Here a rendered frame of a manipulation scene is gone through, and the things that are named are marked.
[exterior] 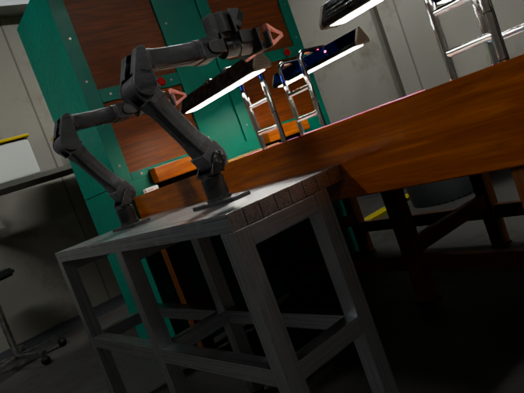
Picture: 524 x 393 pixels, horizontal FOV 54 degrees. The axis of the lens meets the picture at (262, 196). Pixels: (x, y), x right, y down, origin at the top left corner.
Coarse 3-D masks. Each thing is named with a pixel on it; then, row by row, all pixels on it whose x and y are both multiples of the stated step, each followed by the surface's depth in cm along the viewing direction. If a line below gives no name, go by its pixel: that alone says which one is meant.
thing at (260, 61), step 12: (240, 60) 193; (252, 60) 186; (264, 60) 186; (228, 72) 200; (240, 72) 191; (252, 72) 186; (216, 84) 207; (228, 84) 199; (192, 96) 225; (204, 96) 214; (180, 108) 234; (192, 108) 226
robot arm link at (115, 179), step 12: (60, 144) 172; (72, 156) 176; (84, 156) 177; (84, 168) 179; (96, 168) 179; (96, 180) 182; (108, 180) 181; (120, 180) 183; (108, 192) 185; (120, 192) 182
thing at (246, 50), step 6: (258, 30) 150; (258, 36) 150; (240, 42) 148; (246, 42) 150; (252, 42) 151; (258, 42) 151; (246, 48) 150; (252, 48) 152; (258, 48) 152; (240, 54) 150; (246, 54) 152; (252, 54) 154
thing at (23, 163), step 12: (0, 144) 316; (12, 144) 320; (24, 144) 324; (0, 156) 315; (12, 156) 319; (24, 156) 323; (0, 168) 314; (12, 168) 318; (24, 168) 322; (36, 168) 326; (0, 180) 313; (12, 180) 318
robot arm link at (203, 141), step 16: (128, 80) 128; (128, 96) 129; (144, 96) 127; (160, 96) 129; (144, 112) 132; (160, 112) 129; (176, 112) 132; (176, 128) 132; (192, 128) 134; (192, 144) 134; (208, 144) 136; (192, 160) 139; (208, 160) 135
